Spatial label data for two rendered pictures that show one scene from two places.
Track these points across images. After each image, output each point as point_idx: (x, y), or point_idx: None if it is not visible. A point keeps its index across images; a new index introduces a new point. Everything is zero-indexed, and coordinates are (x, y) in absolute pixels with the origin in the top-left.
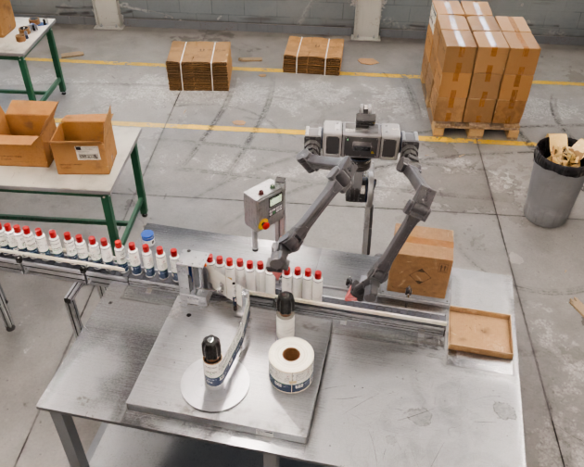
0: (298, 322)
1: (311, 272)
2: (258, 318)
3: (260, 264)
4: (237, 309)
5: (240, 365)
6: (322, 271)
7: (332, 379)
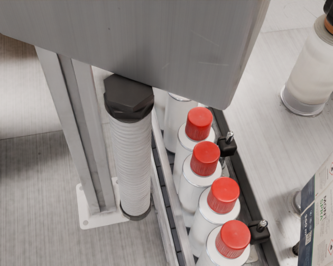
0: (242, 92)
1: (38, 141)
2: (285, 177)
3: (215, 144)
4: (293, 243)
5: None
6: (23, 122)
7: (307, 25)
